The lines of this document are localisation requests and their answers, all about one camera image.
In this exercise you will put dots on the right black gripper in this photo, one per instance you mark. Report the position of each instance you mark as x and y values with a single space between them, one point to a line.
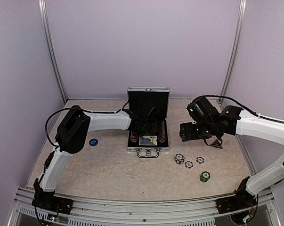
187 133

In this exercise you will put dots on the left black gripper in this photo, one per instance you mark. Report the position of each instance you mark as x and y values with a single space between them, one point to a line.
153 129

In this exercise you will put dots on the aluminium poker case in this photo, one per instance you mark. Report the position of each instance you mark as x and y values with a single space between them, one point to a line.
158 96

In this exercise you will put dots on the black red triangular button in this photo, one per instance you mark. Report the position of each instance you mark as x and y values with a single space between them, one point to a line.
217 144

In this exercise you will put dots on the blue round button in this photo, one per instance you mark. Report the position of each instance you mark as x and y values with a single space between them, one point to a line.
93 142

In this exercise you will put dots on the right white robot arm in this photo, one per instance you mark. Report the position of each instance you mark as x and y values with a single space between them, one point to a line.
235 120

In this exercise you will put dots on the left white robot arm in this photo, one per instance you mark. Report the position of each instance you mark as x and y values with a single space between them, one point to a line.
72 132

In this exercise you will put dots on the right chip row in case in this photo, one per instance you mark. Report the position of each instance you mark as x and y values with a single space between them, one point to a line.
161 132

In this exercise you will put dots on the chip row in case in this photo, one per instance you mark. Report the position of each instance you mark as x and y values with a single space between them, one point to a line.
161 132
133 137

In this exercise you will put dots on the left chip row in case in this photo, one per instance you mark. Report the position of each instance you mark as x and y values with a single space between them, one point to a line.
133 137

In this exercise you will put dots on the blue card deck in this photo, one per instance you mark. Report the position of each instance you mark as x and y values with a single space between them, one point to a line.
148 140

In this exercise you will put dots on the blue white chip stack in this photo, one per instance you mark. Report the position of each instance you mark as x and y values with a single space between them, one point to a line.
179 159

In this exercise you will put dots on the blue white poker chip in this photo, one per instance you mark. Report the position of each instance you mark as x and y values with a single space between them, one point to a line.
188 164
200 160

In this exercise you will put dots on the green chip stack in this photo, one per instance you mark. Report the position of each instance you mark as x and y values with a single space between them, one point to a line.
205 176

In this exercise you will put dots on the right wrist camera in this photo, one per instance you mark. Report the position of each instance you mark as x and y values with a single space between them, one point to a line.
199 107

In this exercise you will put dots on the right aluminium frame post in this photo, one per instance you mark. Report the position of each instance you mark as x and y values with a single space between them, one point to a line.
235 46

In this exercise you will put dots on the aluminium frame post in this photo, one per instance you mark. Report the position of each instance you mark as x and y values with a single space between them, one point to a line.
51 51
235 46

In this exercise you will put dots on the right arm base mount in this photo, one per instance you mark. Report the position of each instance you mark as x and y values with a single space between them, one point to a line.
241 200

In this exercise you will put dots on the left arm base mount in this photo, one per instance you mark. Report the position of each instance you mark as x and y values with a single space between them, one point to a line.
48 200

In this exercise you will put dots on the left aluminium frame post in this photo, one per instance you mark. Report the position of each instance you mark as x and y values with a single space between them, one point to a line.
51 51

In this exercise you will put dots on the front aluminium rail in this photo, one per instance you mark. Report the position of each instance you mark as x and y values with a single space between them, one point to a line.
91 211

